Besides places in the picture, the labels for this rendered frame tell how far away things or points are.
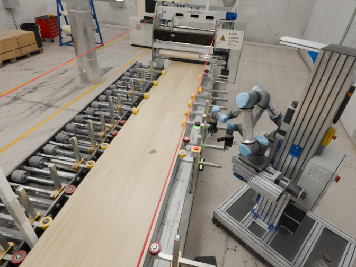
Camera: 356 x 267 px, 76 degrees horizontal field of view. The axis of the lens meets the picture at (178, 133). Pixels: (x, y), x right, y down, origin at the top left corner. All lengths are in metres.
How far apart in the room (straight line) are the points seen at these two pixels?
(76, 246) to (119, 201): 0.42
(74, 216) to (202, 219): 1.55
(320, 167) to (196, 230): 1.48
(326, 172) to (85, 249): 1.81
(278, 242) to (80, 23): 5.29
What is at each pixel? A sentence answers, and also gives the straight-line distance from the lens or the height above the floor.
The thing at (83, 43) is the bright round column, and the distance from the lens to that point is 5.88.
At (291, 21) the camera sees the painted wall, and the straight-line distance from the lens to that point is 11.04.
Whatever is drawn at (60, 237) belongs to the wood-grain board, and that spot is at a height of 0.90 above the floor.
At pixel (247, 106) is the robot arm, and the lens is 1.88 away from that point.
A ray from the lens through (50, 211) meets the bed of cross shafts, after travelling 2.13.
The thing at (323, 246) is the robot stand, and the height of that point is 0.21.
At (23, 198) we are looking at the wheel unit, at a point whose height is 1.08.
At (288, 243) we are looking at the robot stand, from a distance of 2.81.
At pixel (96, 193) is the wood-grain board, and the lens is 2.02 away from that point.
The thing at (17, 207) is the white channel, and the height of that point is 1.21.
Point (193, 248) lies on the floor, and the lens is 2.73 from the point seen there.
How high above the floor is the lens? 2.39
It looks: 35 degrees down
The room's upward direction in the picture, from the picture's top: 4 degrees clockwise
